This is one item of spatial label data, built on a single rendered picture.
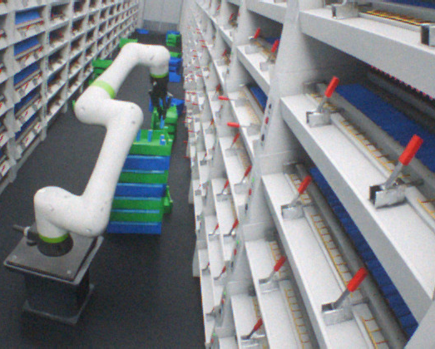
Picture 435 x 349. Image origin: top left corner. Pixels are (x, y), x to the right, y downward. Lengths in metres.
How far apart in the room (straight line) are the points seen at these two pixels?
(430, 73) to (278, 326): 0.57
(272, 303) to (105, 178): 0.81
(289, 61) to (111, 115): 0.84
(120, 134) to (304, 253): 0.96
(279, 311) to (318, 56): 0.54
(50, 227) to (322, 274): 1.08
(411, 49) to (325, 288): 0.37
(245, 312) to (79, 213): 0.67
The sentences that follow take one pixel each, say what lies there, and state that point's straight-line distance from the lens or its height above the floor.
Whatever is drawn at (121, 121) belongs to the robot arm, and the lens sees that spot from 1.50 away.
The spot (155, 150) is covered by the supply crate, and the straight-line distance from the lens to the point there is 2.01.
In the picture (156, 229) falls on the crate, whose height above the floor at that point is 0.03.
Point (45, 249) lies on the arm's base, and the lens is 1.59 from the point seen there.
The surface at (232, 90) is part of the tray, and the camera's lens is 1.58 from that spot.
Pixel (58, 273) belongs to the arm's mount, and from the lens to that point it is 1.53.
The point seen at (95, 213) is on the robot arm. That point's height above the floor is 0.54.
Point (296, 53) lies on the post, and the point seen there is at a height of 1.21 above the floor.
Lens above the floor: 1.31
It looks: 26 degrees down
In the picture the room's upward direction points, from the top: 11 degrees clockwise
